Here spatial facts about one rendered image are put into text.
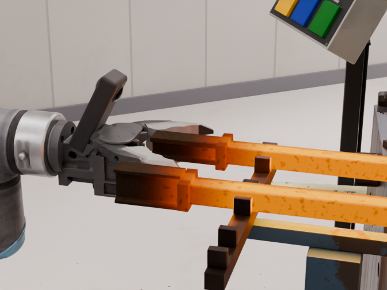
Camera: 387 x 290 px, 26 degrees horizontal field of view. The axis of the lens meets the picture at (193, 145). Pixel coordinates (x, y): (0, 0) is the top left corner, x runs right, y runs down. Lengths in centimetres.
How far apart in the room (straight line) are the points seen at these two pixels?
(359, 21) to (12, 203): 91
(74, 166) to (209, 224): 199
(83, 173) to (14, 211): 13
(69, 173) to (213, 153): 20
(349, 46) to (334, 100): 261
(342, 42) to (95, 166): 85
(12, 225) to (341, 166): 48
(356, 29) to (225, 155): 82
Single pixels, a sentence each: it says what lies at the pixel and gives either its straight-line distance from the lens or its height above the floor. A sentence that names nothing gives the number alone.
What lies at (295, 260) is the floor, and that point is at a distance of 290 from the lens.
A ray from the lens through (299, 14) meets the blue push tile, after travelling 196.
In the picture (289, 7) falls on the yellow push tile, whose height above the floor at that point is 100.
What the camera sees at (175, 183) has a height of 104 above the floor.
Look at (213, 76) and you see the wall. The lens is 434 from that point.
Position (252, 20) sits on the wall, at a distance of 436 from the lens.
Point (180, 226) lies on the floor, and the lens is 309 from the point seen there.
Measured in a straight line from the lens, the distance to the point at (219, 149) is 106.
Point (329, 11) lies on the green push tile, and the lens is 186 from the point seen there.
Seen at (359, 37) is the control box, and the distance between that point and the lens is 183.
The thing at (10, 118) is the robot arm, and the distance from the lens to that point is 116.
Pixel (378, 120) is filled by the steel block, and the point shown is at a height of 91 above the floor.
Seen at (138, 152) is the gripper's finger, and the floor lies 104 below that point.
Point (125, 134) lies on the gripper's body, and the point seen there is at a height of 104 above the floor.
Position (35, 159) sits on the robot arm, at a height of 101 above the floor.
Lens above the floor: 145
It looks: 22 degrees down
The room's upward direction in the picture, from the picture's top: straight up
